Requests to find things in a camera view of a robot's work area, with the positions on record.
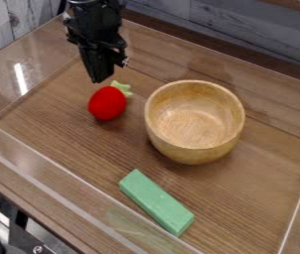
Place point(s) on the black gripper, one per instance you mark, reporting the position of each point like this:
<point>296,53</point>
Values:
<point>92,30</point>

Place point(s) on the green rectangular block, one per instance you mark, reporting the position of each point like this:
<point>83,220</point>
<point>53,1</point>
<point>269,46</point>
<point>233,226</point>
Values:
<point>154,200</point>

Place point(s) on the wooden bowl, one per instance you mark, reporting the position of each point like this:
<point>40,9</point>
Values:
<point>194,120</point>

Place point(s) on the red plush strawberry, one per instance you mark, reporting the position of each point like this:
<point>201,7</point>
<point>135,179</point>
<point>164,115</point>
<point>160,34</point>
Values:
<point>107,102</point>

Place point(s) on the black table leg bracket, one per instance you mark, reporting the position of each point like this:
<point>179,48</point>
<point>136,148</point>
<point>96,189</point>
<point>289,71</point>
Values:
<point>21,239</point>

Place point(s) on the clear acrylic front barrier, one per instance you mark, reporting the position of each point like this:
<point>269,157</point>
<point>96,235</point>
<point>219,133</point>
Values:
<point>87,218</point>

